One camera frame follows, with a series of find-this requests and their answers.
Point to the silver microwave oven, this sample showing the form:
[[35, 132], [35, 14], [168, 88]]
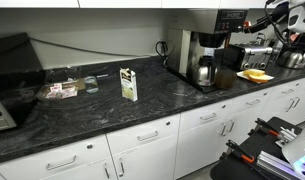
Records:
[[2, 116]]

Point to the white wall cabinet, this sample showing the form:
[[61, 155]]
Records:
[[125, 2]]

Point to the black and orange clamp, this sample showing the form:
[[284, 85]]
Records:
[[240, 153], [267, 128]]

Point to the orange crust bread slice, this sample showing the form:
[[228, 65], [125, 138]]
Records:
[[258, 79]]

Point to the white and green carton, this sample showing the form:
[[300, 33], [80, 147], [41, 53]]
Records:
[[128, 86]]

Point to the silver metal bracket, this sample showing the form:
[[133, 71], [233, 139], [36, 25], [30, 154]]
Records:
[[287, 136]]

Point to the small grey utensil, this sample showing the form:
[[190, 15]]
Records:
[[102, 75]]

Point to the small glass jar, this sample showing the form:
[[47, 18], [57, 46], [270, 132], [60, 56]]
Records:
[[91, 85]]

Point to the black cart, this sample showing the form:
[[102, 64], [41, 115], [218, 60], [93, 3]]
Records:
[[245, 170]]

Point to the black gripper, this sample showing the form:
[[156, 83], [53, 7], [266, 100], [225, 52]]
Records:
[[279, 11]]

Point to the brown cardboard piece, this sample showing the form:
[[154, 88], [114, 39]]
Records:
[[81, 84]]

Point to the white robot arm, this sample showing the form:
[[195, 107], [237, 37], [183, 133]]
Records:
[[300, 18]]

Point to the amber translucent plastic cup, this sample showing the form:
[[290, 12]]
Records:
[[225, 80]]

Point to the black and chrome toaster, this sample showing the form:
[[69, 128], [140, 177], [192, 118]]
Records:
[[252, 56]]

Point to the steel kettle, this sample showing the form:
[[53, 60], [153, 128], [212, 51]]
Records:
[[292, 60]]

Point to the black flat panel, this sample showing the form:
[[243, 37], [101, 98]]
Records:
[[12, 53]]

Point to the orange hot water lever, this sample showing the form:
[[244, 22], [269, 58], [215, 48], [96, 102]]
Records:
[[247, 25]]

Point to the aluminium extrusion rails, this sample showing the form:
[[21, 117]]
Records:
[[275, 165]]

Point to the yellow bread slice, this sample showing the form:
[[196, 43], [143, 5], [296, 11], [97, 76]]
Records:
[[253, 72]]

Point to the steel and black coffee machine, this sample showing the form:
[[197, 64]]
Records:
[[183, 50]]

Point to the black brew basket orange label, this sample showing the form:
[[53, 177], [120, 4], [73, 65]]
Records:
[[212, 40]]

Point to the clear plastic container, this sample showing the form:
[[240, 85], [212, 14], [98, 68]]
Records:
[[63, 73]]

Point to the white base cabinet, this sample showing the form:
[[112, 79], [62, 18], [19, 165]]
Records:
[[152, 160]]

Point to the bagged food package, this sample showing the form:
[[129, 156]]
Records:
[[58, 91]]

